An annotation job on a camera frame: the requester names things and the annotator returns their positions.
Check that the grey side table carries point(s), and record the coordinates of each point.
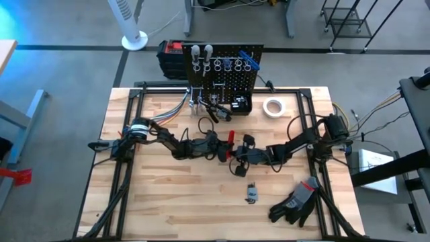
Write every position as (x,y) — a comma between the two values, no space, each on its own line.
(379,199)

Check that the wooden table top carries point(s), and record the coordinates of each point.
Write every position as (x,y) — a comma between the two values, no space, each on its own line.
(5,53)

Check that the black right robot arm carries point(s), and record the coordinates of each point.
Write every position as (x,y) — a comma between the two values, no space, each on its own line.
(295,142)

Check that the chrome combination wrench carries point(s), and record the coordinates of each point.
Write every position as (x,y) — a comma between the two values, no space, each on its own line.
(191,103)
(200,101)

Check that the black aluminium table frame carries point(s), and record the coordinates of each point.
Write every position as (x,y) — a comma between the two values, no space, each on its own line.
(285,90)

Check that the black pegboard bin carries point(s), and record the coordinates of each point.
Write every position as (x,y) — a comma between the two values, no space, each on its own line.
(242,111)

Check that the red plastic object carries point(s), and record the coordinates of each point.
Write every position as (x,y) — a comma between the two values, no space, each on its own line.
(20,176)

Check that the black metal rack cart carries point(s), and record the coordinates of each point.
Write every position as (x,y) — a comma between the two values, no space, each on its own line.
(347,23)

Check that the black metal pegboard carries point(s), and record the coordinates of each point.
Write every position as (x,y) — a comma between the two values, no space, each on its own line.
(235,80)

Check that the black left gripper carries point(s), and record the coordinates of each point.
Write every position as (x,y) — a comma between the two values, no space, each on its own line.
(211,146)

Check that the grey desk leg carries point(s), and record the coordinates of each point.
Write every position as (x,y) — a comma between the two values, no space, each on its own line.
(189,17)
(291,17)

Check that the grey metal bench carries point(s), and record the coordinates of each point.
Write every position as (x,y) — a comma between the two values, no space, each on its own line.
(13,116)

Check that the white masking tape roll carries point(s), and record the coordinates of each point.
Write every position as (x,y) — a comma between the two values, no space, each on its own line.
(274,115)

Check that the grey hex key set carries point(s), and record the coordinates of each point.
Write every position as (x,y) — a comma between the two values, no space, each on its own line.
(252,194)

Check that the red black toolbox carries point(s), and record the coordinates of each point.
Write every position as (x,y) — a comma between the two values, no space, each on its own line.
(169,57)

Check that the white tower fan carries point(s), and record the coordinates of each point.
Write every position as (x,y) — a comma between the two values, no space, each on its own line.
(134,41)

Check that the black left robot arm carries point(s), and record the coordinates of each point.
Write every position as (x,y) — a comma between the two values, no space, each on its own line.
(168,139)

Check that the black equipment stand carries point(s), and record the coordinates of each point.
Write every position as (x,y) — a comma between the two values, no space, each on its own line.
(416,111)

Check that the chrome double peg hook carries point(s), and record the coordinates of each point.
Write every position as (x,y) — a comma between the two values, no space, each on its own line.
(198,87)
(218,84)

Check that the black grey work glove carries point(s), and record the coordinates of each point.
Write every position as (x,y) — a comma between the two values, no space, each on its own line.
(277,211)
(305,193)

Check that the red utility knife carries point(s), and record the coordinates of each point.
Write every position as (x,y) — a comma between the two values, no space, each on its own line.
(231,136)

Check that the white paper booklet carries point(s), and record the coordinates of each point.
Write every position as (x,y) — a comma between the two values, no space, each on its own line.
(373,161)

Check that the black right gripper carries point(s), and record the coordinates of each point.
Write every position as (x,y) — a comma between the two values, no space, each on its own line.
(252,154)

